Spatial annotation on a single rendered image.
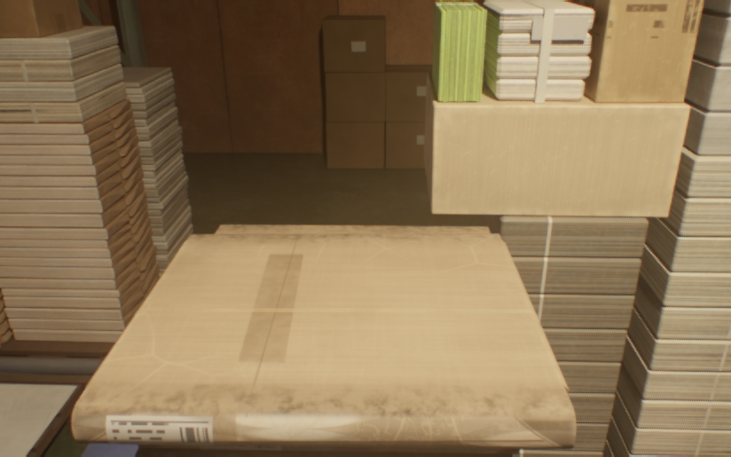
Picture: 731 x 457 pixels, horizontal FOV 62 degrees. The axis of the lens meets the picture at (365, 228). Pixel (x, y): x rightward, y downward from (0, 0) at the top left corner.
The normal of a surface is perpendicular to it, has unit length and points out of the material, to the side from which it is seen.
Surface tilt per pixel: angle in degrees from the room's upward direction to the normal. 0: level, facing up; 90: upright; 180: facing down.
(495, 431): 79
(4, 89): 90
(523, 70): 90
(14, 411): 0
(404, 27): 90
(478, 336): 0
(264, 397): 0
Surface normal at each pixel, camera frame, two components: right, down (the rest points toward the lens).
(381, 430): -0.03, 0.22
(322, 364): -0.01, -0.91
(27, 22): -0.05, 0.42
